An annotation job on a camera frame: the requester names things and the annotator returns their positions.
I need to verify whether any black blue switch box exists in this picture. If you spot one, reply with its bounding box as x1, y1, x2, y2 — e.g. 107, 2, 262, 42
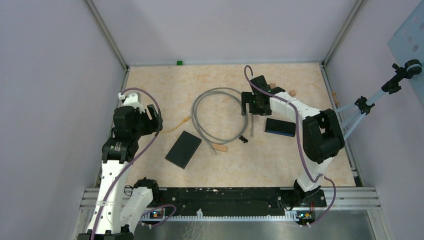
264, 118, 296, 137

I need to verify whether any light blue tripod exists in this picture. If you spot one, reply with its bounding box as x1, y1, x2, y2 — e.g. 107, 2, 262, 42
335, 59, 423, 141

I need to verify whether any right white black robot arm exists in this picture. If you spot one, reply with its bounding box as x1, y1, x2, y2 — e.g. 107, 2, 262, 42
241, 75, 345, 207

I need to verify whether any yellow ethernet cable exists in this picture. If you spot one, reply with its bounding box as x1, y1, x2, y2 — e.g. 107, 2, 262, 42
161, 115, 192, 134

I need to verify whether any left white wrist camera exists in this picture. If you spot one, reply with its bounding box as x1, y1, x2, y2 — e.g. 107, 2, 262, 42
118, 92, 145, 113

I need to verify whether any black network switch box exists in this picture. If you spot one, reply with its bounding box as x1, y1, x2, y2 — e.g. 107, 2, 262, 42
165, 131, 202, 170

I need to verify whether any grey ethernet cable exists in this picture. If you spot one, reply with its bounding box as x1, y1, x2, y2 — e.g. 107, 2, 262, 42
191, 87, 255, 155

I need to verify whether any wooden cylinder block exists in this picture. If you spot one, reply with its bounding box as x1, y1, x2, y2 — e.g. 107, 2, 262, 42
212, 144, 228, 153

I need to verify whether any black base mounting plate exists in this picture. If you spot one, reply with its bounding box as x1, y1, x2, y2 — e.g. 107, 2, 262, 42
149, 187, 328, 217

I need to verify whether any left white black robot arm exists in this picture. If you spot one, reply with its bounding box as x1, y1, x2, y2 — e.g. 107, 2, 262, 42
77, 104, 163, 240

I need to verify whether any light blue perforated panel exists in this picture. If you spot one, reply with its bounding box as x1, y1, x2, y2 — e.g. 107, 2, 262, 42
386, 1, 424, 107

